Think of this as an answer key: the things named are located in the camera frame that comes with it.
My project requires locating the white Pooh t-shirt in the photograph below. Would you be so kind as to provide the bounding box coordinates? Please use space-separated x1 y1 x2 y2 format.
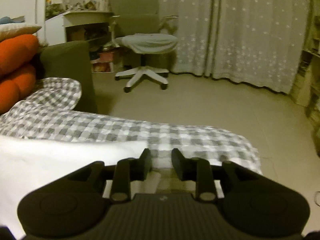
1 135 147 239

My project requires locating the grey checkered bed quilt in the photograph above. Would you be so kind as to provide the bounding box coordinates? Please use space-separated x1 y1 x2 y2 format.
0 77 263 193

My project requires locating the grey garment on chair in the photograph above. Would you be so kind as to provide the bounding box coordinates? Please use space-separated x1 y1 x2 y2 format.
115 33 178 55

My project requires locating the wooden shelf unit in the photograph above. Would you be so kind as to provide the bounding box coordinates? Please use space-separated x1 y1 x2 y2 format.
290 15 320 140

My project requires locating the red knitted cushion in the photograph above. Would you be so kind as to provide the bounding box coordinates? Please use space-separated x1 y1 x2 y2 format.
0 34 39 114

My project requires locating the grey star curtain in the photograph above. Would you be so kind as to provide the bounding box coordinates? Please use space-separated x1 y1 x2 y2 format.
158 0 312 94

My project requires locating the white desk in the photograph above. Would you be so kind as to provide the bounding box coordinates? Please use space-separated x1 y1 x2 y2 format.
44 10 113 46

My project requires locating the grey office chair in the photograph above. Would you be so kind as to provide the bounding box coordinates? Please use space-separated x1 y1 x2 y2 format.
109 0 178 93

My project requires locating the beige pillow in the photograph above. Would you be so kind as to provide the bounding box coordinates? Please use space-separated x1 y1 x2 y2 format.
0 23 42 42

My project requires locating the blue plush toy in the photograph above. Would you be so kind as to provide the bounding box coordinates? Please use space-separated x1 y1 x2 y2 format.
0 16 25 24

